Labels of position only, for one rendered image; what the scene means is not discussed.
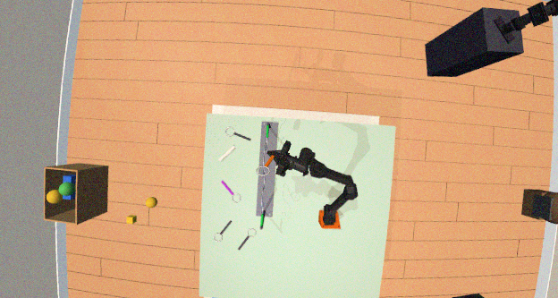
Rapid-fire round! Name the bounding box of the orange handle with grey loop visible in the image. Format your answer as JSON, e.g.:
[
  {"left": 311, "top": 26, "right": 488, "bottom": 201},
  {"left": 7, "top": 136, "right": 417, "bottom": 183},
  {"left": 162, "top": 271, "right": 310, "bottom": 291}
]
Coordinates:
[{"left": 256, "top": 155, "right": 275, "bottom": 176}]

